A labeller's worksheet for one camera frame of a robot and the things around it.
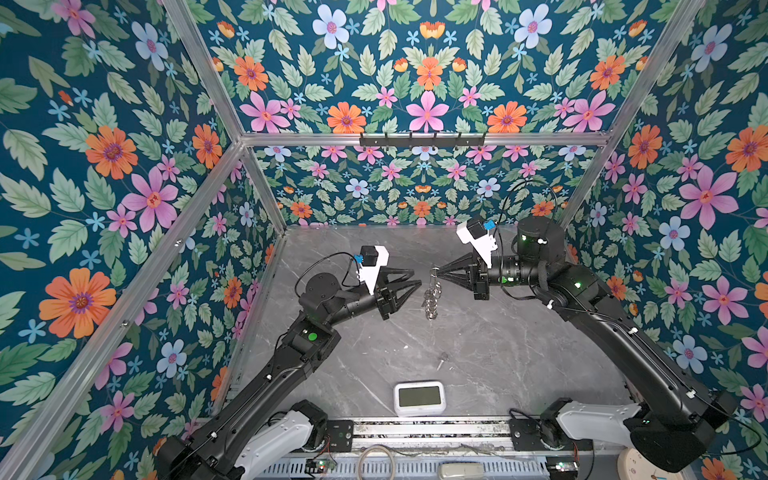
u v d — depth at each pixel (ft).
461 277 1.85
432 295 1.85
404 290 1.93
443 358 2.71
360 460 2.27
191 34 2.32
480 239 1.66
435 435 2.46
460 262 1.85
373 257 1.72
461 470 2.16
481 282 1.68
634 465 4.23
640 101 2.68
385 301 1.79
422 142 3.06
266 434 1.78
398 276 2.04
